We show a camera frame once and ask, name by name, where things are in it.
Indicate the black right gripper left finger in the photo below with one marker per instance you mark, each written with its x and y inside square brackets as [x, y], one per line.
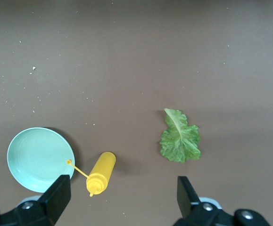
[56, 197]

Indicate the green lettuce leaf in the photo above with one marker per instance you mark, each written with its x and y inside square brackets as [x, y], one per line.
[178, 143]

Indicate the yellow mustard squeeze bottle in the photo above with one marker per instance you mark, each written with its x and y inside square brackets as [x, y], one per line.
[103, 167]

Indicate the light green plate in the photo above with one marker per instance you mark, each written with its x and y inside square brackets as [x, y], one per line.
[37, 155]

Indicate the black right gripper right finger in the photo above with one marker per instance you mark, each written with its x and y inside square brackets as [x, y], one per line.
[188, 200]

